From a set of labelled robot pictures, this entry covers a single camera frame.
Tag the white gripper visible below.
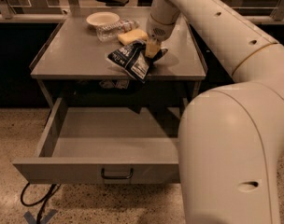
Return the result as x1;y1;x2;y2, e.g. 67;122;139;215
145;14;176;59

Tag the blue chip bag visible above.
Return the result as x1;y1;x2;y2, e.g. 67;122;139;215
107;39;168;83

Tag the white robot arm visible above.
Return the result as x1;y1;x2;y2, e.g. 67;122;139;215
147;0;284;224

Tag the open grey drawer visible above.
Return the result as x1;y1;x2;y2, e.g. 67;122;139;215
13;98;184;184

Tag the yellow sponge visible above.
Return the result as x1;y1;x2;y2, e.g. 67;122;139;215
118;29;148;45

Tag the white bowl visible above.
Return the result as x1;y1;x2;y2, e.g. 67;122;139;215
86;12;120;27

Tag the black office chair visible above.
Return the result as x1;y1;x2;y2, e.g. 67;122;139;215
96;0;129;7

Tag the grey metal table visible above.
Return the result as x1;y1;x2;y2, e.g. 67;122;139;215
31;7;206;106

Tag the black drawer handle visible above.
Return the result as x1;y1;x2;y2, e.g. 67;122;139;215
101;168;134;180

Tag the black floor cable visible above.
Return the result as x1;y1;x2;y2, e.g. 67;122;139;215
20;182;61;224

